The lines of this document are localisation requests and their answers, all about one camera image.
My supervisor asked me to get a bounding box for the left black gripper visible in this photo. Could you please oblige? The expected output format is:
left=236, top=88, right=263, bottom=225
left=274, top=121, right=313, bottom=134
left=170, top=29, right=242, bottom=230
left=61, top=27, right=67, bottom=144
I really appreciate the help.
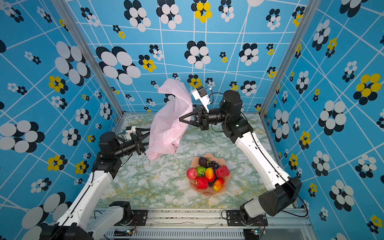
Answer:
left=113, top=129, right=155, bottom=160

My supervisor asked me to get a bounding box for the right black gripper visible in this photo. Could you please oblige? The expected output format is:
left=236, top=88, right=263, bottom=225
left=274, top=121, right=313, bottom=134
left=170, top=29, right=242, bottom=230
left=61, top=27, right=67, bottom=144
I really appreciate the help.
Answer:
left=182, top=107, right=232, bottom=134

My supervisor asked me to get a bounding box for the pink plastic bag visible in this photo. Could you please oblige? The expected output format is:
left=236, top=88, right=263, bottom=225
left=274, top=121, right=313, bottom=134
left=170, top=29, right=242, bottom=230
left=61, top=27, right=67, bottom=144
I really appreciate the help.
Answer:
left=145, top=79, right=193, bottom=161

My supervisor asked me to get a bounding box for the red orange mango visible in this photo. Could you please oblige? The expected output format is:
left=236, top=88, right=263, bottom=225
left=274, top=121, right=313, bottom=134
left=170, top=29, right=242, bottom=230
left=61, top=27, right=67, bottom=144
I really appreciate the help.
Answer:
left=205, top=168, right=216, bottom=183

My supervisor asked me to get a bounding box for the red pomegranate fruit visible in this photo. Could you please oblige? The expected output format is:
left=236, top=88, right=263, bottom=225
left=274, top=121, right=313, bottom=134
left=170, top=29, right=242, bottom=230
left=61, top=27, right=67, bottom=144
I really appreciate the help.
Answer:
left=215, top=165, right=231, bottom=178

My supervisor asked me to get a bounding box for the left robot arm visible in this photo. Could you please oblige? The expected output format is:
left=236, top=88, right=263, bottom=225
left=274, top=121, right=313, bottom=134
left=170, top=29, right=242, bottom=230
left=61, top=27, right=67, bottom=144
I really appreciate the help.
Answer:
left=40, top=127, right=150, bottom=240

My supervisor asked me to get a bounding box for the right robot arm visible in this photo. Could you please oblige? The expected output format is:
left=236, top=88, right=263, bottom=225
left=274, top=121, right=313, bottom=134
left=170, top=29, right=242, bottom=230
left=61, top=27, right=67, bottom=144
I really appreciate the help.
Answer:
left=179, top=87, right=302, bottom=225

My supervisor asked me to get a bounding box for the dark mangosteen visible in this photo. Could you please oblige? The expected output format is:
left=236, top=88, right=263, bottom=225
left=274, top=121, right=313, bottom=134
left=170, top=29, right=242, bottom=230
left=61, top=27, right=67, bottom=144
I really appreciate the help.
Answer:
left=198, top=157, right=211, bottom=168

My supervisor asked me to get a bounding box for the green apple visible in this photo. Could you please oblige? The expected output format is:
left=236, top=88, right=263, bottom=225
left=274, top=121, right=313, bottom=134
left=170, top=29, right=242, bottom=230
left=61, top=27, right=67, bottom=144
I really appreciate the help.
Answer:
left=196, top=167, right=207, bottom=178

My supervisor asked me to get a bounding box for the pink red apple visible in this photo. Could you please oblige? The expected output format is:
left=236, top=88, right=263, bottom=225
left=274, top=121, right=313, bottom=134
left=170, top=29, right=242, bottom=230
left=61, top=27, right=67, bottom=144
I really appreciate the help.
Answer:
left=187, top=168, right=198, bottom=180

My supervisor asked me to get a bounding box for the purple grape bunch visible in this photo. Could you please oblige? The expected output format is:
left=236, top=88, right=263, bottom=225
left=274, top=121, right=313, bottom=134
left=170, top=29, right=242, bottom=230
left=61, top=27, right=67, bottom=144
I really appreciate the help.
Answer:
left=207, top=161, right=220, bottom=171

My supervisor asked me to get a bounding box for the red yellow peach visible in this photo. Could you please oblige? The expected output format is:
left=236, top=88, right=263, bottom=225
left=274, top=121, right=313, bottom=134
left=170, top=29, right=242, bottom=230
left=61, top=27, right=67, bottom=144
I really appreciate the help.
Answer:
left=213, top=178, right=225, bottom=192

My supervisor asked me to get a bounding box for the left green circuit board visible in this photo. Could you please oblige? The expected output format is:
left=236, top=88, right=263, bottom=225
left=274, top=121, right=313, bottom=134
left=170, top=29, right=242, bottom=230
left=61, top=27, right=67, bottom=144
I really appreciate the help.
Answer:
left=113, top=229, right=136, bottom=237

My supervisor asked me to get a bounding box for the green circuit board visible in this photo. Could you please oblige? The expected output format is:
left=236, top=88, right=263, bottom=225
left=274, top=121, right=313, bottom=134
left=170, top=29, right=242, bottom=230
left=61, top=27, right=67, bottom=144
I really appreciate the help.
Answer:
left=113, top=229, right=136, bottom=237
left=243, top=229, right=262, bottom=240

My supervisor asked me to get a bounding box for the right green circuit board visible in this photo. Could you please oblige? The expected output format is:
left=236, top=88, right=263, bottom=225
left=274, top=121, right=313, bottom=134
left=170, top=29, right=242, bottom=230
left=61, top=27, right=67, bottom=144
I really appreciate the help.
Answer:
left=243, top=229, right=262, bottom=240

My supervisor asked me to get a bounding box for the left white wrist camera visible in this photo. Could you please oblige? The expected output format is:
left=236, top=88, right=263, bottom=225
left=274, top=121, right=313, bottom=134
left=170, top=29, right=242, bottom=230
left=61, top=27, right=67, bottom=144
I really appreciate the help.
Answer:
left=124, top=126, right=137, bottom=140

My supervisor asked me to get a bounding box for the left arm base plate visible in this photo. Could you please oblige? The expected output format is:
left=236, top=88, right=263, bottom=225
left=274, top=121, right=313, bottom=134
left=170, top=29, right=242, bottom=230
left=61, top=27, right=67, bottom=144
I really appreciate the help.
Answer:
left=114, top=210, right=149, bottom=227

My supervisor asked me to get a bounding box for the aluminium front rail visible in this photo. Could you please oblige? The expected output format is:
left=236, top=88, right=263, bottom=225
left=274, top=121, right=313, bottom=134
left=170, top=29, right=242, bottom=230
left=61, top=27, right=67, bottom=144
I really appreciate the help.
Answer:
left=90, top=208, right=318, bottom=240

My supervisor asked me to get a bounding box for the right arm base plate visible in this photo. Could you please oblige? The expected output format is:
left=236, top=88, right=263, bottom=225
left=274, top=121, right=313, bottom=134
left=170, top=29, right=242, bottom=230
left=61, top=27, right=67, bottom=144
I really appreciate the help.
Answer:
left=222, top=210, right=269, bottom=228

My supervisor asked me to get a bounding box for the left aluminium corner post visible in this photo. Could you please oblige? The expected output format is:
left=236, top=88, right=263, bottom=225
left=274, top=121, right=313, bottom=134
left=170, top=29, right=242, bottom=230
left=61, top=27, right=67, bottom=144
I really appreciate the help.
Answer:
left=52, top=1, right=124, bottom=118

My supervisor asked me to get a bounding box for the aluminium corner post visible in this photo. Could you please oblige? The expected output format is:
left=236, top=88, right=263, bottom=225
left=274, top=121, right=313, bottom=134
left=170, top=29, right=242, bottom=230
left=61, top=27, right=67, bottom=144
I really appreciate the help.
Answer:
left=260, top=0, right=321, bottom=115
left=52, top=1, right=124, bottom=118

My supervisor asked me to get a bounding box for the right aluminium corner post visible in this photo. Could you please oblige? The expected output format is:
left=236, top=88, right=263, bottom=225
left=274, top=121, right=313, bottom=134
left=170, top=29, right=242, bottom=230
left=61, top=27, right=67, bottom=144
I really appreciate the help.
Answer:
left=260, top=0, right=321, bottom=115

